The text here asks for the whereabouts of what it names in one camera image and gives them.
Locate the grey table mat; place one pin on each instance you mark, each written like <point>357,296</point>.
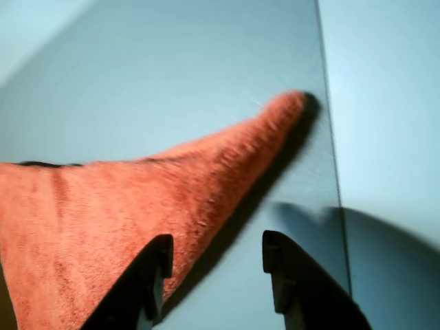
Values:
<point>172,68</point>

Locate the orange terry towel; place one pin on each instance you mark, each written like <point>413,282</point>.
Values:
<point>120,206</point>

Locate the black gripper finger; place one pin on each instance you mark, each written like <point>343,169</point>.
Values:
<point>309,295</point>
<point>137,295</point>

